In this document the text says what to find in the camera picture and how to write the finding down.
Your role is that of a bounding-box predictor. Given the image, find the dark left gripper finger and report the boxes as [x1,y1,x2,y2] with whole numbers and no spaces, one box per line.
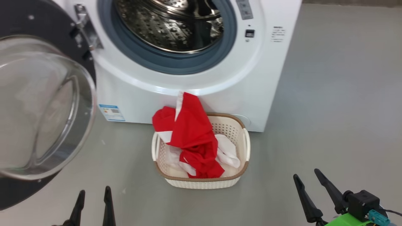
[61,190,86,226]
[103,186,116,226]

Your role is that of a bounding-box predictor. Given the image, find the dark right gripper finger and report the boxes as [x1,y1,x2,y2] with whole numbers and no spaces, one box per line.
[314,169,348,215]
[293,174,324,224]

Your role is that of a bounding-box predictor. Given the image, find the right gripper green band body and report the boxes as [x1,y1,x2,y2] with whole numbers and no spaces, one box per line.
[316,213,374,226]

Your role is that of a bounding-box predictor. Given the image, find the black round glass washer door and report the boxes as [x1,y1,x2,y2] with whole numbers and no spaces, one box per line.
[0,0,98,211]

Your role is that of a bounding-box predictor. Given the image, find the red and white garment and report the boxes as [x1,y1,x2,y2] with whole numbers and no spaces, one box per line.
[152,91,241,179]

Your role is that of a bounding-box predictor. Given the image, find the cream perforated laundry basket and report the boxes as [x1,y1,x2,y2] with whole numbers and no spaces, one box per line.
[151,113,251,190]

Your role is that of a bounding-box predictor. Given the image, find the white front-load washing machine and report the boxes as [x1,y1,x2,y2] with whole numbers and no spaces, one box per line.
[52,0,302,132]

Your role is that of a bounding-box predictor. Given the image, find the grey rubber door gasket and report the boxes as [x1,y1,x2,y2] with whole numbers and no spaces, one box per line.
[97,0,237,75]

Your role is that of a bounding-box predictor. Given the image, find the metal door hinge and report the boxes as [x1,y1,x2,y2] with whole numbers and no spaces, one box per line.
[74,4,104,51]

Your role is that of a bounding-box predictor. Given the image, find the blue energy label sticker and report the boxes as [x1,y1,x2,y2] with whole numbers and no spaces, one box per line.
[99,104,125,122]

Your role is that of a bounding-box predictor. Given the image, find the steel washer drum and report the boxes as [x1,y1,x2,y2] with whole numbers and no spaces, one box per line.
[114,0,224,54]

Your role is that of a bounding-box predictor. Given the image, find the teal right camera cable connector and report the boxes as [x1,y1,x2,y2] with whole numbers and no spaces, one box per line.
[368,210,390,226]

